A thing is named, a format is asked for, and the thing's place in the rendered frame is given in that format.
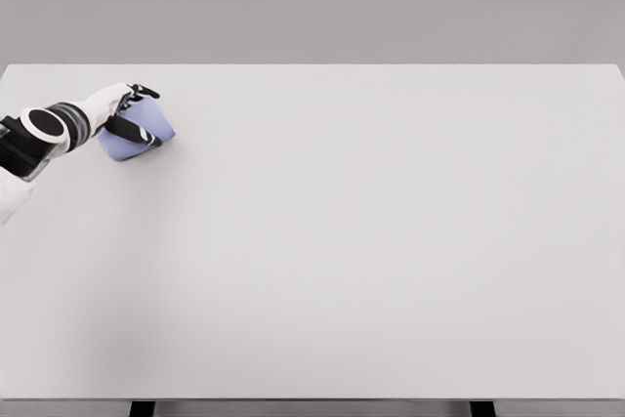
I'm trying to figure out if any lavender blue cup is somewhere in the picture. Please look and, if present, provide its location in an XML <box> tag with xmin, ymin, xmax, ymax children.
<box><xmin>97</xmin><ymin>97</ymin><xmax>176</xmax><ymax>162</ymax></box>

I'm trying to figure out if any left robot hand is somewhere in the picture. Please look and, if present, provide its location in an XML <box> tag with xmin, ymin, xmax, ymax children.
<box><xmin>96</xmin><ymin>82</ymin><xmax>164</xmax><ymax>148</ymax></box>

